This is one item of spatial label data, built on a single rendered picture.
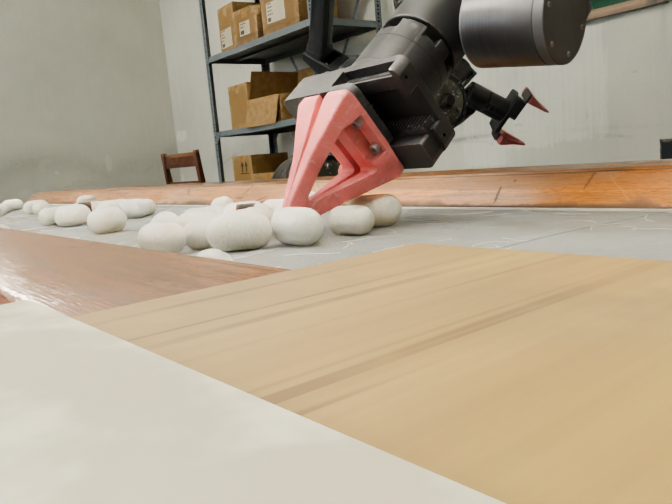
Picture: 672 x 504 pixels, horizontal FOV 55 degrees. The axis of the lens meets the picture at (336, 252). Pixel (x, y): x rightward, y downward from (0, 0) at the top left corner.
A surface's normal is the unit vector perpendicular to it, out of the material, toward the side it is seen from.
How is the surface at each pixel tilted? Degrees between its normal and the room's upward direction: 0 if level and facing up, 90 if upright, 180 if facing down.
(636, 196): 45
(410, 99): 131
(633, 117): 90
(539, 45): 126
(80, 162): 90
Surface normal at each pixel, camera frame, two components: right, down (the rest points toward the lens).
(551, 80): -0.79, 0.15
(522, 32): -0.64, 0.55
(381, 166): 0.39, 0.33
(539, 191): -0.62, -0.58
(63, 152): 0.61, 0.06
